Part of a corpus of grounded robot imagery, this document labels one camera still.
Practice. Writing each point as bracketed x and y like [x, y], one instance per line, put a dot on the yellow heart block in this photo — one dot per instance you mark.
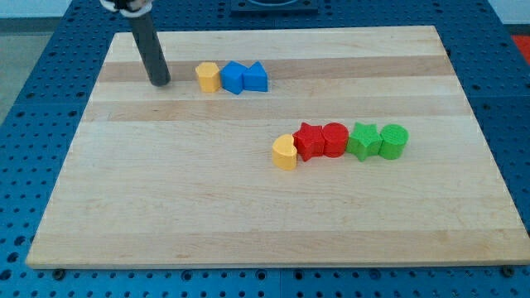
[284, 153]

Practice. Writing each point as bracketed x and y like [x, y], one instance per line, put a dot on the yellow hexagon block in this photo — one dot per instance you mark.
[208, 76]

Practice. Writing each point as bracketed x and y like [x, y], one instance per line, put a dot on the red star block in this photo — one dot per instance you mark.
[309, 141]

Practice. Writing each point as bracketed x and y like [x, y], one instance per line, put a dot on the blue triangle block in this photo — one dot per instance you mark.
[255, 78]

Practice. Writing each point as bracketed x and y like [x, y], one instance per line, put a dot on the red cylinder block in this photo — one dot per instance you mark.
[336, 136]

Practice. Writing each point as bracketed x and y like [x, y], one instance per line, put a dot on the blue cube block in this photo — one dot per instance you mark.
[232, 77]

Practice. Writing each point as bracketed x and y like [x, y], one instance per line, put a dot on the light wooden board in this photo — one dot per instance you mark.
[174, 177]

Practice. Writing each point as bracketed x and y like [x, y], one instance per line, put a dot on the green star block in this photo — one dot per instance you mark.
[364, 141]

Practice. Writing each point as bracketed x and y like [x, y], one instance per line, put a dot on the green cylinder block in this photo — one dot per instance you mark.
[394, 140]

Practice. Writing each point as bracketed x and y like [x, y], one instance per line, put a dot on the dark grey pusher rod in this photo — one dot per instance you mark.
[149, 47]

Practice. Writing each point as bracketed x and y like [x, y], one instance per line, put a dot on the white rod mount collar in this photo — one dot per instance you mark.
[128, 8]

